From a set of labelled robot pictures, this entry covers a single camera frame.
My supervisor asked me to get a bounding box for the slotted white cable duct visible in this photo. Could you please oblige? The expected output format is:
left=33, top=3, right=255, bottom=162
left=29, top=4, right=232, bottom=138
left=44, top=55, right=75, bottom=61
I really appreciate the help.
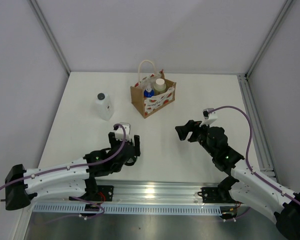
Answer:
left=33, top=202, right=222, bottom=216

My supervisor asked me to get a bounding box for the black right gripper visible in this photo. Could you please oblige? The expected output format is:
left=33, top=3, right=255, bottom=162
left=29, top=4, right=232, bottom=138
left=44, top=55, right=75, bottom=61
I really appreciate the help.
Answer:
left=174, top=119, right=217, bottom=158

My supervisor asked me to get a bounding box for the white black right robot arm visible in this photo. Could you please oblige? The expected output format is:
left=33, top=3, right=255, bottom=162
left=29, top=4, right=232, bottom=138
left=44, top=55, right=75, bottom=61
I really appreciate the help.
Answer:
left=175, top=120, right=300, bottom=240

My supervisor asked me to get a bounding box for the white bottle grey cap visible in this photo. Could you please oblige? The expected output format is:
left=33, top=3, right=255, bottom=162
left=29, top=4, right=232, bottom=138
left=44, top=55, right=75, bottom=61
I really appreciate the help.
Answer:
left=95, top=92, right=114, bottom=121

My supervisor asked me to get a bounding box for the aluminium frame post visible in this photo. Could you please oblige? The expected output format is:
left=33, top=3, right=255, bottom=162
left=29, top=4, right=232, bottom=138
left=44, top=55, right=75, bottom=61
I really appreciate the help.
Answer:
left=27, top=0, right=72, bottom=76
left=245, top=0, right=296, bottom=80

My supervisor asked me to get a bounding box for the aluminium side rail right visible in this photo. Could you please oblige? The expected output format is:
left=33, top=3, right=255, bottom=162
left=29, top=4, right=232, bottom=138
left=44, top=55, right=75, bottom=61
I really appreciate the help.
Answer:
left=237, top=73, right=278, bottom=182

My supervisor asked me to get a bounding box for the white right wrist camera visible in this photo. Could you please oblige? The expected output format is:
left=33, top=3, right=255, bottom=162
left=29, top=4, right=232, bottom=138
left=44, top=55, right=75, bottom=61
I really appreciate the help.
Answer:
left=200, top=108, right=218, bottom=127

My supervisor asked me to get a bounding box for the aluminium frame post right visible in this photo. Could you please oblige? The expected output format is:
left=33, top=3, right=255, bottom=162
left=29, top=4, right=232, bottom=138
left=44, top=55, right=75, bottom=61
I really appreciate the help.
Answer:
left=245, top=0, right=296, bottom=80

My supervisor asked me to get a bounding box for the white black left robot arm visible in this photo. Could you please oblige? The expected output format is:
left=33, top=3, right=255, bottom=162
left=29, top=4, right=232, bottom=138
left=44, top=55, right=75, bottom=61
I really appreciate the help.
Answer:
left=4, top=132, right=141, bottom=211

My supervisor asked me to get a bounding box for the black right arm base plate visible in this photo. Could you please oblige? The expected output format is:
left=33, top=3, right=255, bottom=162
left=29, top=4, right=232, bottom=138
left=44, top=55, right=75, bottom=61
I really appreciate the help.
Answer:
left=197, top=187, right=236, bottom=204

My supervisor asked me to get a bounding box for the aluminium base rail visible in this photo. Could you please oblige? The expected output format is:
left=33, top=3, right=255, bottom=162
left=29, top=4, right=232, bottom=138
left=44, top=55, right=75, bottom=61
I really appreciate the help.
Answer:
left=22, top=176, right=297, bottom=208

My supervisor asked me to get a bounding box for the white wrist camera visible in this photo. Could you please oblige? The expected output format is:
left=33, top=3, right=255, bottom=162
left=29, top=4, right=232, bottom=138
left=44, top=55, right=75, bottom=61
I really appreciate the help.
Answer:
left=113, top=122, right=131, bottom=141
left=200, top=108, right=218, bottom=127

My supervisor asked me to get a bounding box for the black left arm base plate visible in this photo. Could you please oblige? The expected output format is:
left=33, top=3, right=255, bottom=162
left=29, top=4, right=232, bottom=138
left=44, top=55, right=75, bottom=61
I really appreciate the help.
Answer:
left=79, top=185, right=114, bottom=203

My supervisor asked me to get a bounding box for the sage green lotion bottle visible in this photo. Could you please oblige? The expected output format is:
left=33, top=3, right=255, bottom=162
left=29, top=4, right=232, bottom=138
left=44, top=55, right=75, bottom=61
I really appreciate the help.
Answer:
left=153, top=78, right=167, bottom=96

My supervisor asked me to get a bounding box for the aluminium frame post left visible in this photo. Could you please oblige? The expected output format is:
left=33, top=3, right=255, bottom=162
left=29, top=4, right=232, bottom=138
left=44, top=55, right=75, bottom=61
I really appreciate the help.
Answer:
left=27, top=0, right=72, bottom=76

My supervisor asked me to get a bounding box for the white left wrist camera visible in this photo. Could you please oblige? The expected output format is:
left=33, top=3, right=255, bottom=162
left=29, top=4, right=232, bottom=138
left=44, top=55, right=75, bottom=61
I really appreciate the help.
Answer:
left=113, top=122, right=131, bottom=141

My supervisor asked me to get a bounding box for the orange blue pump bottle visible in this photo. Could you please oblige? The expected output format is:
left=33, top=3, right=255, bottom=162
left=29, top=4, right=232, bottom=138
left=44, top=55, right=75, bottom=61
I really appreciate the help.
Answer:
left=143, top=85, right=155, bottom=98

